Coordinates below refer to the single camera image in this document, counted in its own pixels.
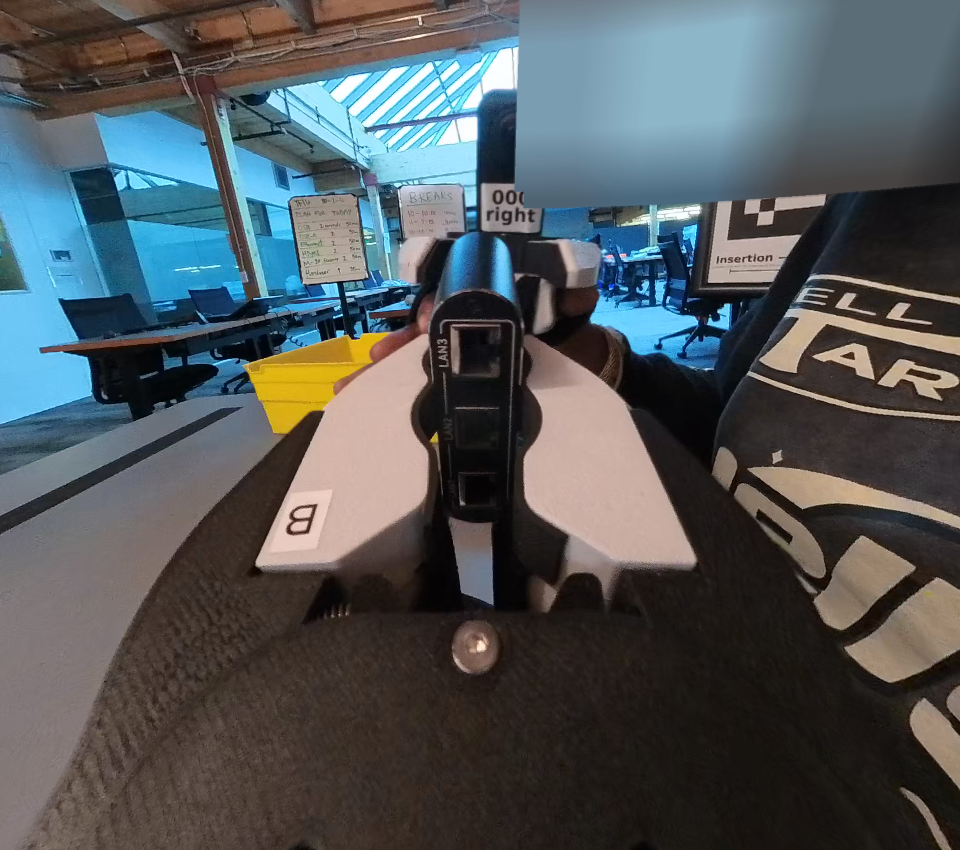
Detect person's black printed shirt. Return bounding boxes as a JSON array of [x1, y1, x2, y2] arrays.
[[708, 186, 960, 850]]

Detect wooden office desk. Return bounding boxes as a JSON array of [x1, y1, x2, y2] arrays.
[[41, 306, 342, 419]]

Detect yellow plastic bin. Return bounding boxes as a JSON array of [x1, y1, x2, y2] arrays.
[[244, 334, 440, 444]]

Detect green phone sign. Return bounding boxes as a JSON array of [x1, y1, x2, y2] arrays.
[[0, 212, 30, 293]]

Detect black office chair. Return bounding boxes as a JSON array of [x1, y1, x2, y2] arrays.
[[58, 293, 219, 408], [187, 286, 290, 393]]

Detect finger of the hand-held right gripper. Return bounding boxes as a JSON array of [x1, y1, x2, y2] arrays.
[[525, 238, 603, 335], [397, 236, 451, 288]]

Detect gold bracelets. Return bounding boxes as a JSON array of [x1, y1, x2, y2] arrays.
[[600, 328, 630, 392]]

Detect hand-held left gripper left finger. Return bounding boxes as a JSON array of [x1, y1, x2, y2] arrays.
[[255, 336, 440, 577]]

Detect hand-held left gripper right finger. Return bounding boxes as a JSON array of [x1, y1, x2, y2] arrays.
[[517, 336, 699, 603]]

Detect white fiducial marker card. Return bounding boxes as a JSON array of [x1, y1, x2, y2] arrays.
[[690, 193, 828, 298]]

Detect black ethernet switch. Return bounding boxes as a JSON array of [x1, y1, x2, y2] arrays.
[[427, 231, 526, 521]]

